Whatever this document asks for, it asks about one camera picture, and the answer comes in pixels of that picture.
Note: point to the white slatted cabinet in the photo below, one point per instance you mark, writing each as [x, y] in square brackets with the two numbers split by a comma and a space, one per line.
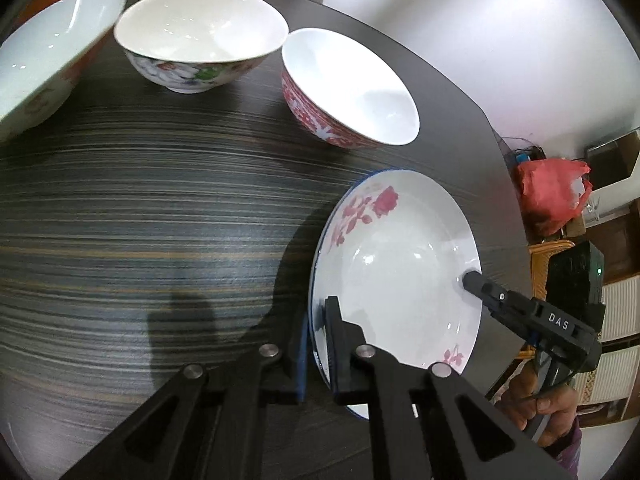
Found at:
[617, 320]

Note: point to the large white bowl orange print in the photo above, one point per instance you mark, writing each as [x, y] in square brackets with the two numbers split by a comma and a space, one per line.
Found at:
[45, 50]

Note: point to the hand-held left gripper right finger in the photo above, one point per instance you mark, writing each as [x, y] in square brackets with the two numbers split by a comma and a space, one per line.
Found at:
[331, 355]

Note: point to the red patterned white bowl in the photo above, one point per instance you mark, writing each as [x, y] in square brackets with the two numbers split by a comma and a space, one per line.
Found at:
[350, 90]

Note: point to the white plate with pink flowers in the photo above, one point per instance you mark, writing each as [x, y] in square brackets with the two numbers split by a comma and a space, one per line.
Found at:
[400, 270]

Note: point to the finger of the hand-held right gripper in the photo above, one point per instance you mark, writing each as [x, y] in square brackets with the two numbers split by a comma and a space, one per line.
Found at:
[492, 296]

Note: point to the wicker chair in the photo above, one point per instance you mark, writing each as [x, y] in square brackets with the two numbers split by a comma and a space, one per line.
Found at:
[542, 265]

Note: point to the person's right forearm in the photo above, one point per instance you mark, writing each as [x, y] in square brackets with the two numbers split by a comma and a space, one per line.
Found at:
[567, 447]

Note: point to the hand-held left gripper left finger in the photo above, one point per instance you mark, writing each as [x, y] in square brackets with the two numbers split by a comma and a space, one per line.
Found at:
[300, 360]

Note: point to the floral white bowl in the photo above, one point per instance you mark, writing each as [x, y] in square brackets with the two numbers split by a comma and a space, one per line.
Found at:
[200, 30]

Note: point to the red plastic bag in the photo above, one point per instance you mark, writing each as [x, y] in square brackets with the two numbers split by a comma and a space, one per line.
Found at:
[550, 190]

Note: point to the grey framed box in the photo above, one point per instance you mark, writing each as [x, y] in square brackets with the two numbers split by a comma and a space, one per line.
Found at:
[612, 157]

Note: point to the person's right hand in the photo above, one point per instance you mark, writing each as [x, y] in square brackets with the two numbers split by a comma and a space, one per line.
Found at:
[530, 395]

